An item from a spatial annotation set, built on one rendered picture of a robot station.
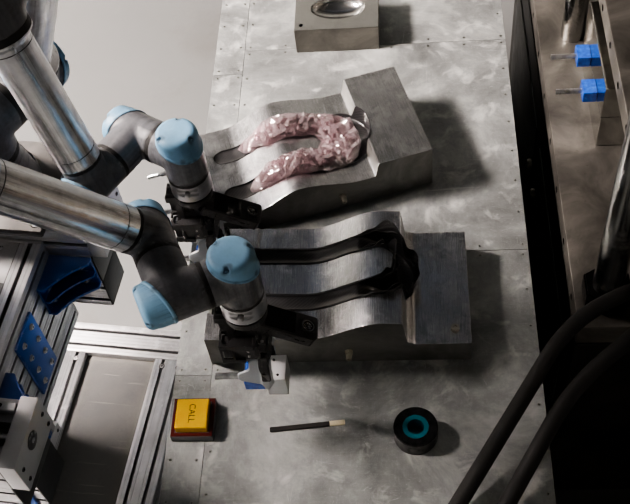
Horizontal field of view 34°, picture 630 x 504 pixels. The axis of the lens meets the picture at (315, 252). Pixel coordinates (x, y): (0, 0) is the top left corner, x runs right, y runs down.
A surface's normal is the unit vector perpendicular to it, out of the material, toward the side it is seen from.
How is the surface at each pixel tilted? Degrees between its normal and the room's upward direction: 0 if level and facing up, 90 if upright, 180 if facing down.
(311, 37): 90
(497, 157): 0
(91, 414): 0
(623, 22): 0
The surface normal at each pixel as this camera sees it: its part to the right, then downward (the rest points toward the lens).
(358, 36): -0.04, 0.81
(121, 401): -0.09, -0.59
